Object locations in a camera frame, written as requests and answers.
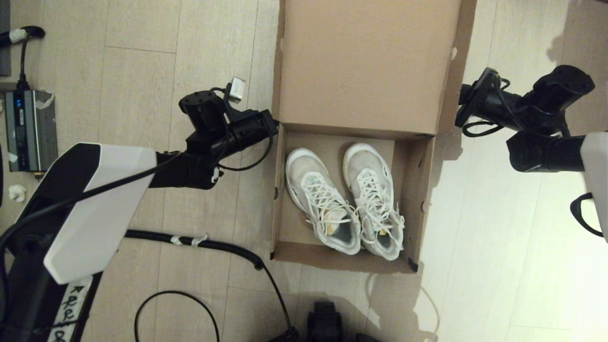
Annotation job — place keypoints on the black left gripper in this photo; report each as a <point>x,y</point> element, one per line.
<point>244,130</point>

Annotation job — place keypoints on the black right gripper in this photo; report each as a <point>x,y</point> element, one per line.
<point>489,102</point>

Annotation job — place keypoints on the white mesh lace-up sneaker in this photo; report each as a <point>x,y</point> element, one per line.
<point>304,171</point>
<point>365,164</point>

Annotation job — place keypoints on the brown cardboard shoe box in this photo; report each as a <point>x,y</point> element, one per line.
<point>365,61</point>

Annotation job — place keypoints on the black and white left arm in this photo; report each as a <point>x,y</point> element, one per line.
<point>95,204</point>

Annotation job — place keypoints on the grey power supply unit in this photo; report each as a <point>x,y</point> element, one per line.
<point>31,133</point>

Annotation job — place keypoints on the crumpled white paper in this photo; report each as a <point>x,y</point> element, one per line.
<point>17,193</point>

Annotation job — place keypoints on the dark grey panel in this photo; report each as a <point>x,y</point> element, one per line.
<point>4,38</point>

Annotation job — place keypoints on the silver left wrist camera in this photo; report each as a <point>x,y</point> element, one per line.
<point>236,90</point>

